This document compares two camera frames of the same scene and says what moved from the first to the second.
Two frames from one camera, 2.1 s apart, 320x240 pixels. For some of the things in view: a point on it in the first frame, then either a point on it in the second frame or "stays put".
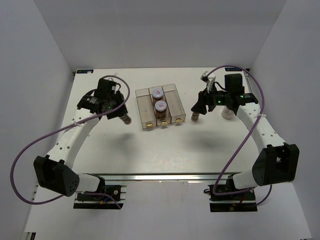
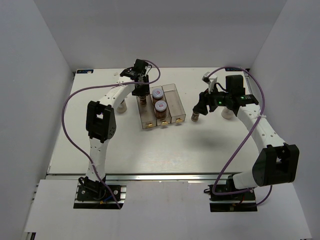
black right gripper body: [218, 98] stays put
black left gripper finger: [122, 110] -> [146, 89]
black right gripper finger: [199, 107] stays put
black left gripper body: [113, 100] -> [145, 78]
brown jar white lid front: [160, 109] stays put
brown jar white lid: [157, 95] stays put
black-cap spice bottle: [126, 119] -> [143, 101]
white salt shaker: [227, 113] stays put
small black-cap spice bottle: [194, 117] stays put
